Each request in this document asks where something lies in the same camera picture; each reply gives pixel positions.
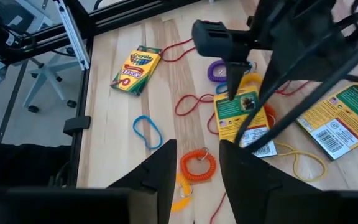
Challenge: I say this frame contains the purple coil wristband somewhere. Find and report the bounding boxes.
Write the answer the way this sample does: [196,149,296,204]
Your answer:
[207,59,229,83]

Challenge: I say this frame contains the yellow green crayon box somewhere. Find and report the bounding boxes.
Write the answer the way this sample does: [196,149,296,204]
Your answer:
[109,45,163,96]
[295,81,358,162]
[213,86,278,159]

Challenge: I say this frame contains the black cable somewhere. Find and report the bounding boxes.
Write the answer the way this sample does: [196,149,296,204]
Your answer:
[234,33,358,154]

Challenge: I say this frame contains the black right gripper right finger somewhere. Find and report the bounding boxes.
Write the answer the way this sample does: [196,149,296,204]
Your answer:
[218,139,323,224]

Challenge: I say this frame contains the orange coil wristband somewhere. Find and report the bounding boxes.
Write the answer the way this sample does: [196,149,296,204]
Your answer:
[262,103,277,129]
[180,149,218,183]

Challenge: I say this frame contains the white swivel chair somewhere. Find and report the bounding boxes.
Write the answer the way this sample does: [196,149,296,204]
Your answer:
[0,0,82,113]

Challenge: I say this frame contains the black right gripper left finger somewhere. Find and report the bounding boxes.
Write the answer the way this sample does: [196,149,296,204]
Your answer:
[106,139,178,224]

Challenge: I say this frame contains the red rubber band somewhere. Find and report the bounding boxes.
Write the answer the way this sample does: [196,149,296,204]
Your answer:
[175,93,214,117]
[209,192,227,224]
[161,37,197,63]
[274,80,311,96]
[206,111,220,136]

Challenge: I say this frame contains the yellow rubber band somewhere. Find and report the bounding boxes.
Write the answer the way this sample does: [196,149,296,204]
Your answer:
[273,142,328,183]

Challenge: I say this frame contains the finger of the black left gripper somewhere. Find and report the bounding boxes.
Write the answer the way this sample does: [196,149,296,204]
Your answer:
[226,61,251,101]
[259,58,310,98]

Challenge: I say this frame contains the blue rubber band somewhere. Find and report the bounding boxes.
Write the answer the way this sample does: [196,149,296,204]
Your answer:
[132,114,164,150]
[215,82,229,95]

